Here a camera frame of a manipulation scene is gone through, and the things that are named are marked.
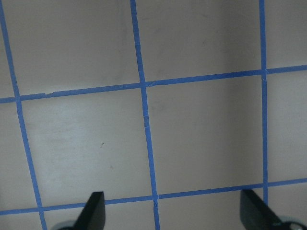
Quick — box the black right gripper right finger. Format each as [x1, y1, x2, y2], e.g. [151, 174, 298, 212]
[240, 189, 283, 230]

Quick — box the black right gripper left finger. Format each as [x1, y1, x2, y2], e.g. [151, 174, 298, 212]
[72, 192, 106, 230]

